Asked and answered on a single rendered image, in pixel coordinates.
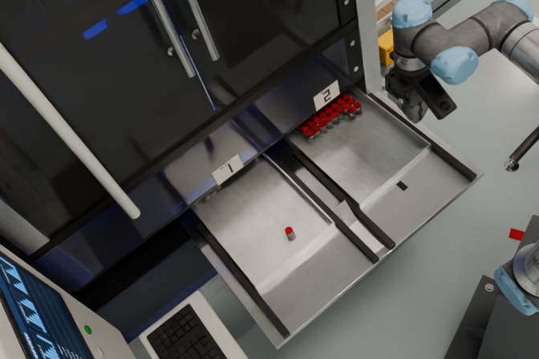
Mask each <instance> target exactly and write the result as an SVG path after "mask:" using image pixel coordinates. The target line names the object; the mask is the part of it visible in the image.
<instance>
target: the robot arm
mask: <svg viewBox="0 0 539 359"><path fill-rule="evenodd" d="M391 24H392V30H393V45H394V50H393V51H392V52H391V53H390V54H389V58H391V59H392V60H393V61H394V64H395V65H394V66H393V68H392V67H391V68H392V69H391V68H390V70H389V73H388V74H386V75H385V87H386V91H387V92H389V93H390V94H391V95H393V96H394V97H395V98H396V99H402V100H403V103H399V102H397V107H398V108H399V109H400V110H401V111H402V112H403V113H404V114H405V115H406V116H407V118H408V120H409V121H411V122H412V123H414V124H417V123H418V122H419V121H421V120H422V119H423V117H424V116H425V114H426V112H427V110H428V108H429V109H430V110H431V111H432V113H433V114H434V116H435V117H436V118H437V119H438V120H441V119H444V118H445V117H447V116H448V115H449V114H451V113H452V112H453V111H454V110H455V109H456V108H457V105H456V104H455V103H454V101H453V100H452V98H451V97H450V96H449V94H448V93H447V92H446V90H445V89H444V88H443V87H442V85H441V84H440V83H439V81H438V80H437V79H436V77H435V76H434V75H436V76H438V77H439V78H441V79H442V80H443V81H444V82H446V83H447V84H449V85H458V84H460V83H463V82H464V81H466V80H467V79H468V77H469V76H470V75H472V74H473V73H474V72H475V70H476V68H477V66H478V63H479V59H478V58H479V57H480V56H481V55H483V54H485V53H487V52H489V51H490V50H492V49H493V48H496V49H497V50H498V51H499V52H501V53H502V54H503V55H504V56H505V57H506V58H507V59H508V60H509V61H510V62H511V63H513V64H514V65H515V66H516V67H517V68H519V69H520V70H521V71H522V72H523V73H525V74H526V75H527V76H528V77H529V78H531V79H532V80H533V81H534V82H535V83H536V84H537V85H538V86H539V28H538V27H537V26H535V25H534V24H533V9H532V7H531V6H529V5H528V2H527V0H498V1H495V2H493V3H491V4H490V5H489V6H487V7H486V8H484V9H483V10H481V11H479V12H478V13H476V14H474V15H473V16H471V17H470V18H467V19H465V20H464V21H463V22H460V23H459V24H457V25H455V26H454V27H452V28H451V29H449V30H447V29H446V28H444V27H443V26H442V25H440V24H439V23H438V22H437V21H436V20H435V19H434V18H433V17H432V6H431V3H430V2H429V1H428V0H399V1H397V2H396V3H395V5H394V6H393V10H392V20H391ZM429 69H430V70H429ZM393 71H394V72H393ZM392 72H393V73H392ZM494 279H495V281H496V283H497V285H498V286H499V288H500V290H501V291H502V292H503V293H504V295H505V296H506V297H507V299H508V300H509V301H510V302H511V303H512V305H513V306H514V307H515V308H516V309H518V310H519V311H520V312H521V313H523V314H525V315H527V316H530V315H532V314H534V313H535V312H539V241H538V242H536V243H535V244H528V245H526V246H524V247H523V248H522V249H521V250H520V251H519V252H518V253H517V254H516V255H515V256H514V257H513V258H512V259H511V260H510V261H508V262H507V263H505V264H503V265H500V267H499V268H498V269H497V270H496V271H495V272H494Z"/></svg>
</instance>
